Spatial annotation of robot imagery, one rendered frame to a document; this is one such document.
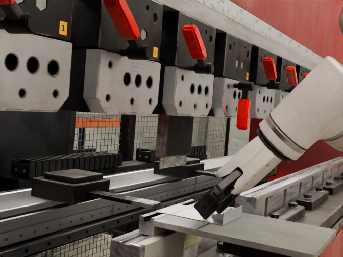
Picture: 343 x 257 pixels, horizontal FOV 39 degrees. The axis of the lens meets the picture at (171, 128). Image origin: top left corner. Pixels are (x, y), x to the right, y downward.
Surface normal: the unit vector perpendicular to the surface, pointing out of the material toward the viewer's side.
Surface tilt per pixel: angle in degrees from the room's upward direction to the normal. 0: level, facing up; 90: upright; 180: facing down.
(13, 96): 90
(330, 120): 122
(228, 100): 90
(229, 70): 90
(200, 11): 90
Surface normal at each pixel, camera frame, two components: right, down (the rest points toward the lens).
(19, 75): 0.87, 0.10
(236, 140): -0.42, 0.01
